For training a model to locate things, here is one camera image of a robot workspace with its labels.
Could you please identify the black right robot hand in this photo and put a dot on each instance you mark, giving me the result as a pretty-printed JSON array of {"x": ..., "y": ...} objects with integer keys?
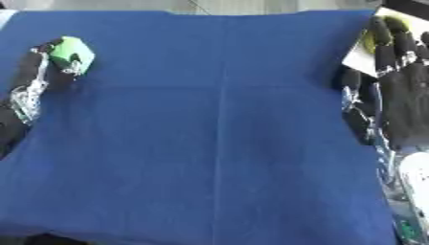
[{"x": 403, "y": 95}]

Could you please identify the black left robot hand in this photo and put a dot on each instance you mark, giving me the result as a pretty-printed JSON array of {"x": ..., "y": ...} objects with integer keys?
[{"x": 28, "y": 68}]

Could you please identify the green hexagonal block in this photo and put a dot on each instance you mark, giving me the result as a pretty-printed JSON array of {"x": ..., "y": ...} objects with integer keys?
[{"x": 72, "y": 54}]

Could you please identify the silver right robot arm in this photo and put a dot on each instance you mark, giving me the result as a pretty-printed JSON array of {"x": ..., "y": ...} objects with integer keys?
[{"x": 408, "y": 194}]

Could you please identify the black box with white inside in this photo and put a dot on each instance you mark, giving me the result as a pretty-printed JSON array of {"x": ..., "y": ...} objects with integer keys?
[{"x": 366, "y": 54}]

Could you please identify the yellow-green toy fruit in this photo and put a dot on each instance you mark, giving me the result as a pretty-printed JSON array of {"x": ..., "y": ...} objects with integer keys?
[{"x": 370, "y": 40}]

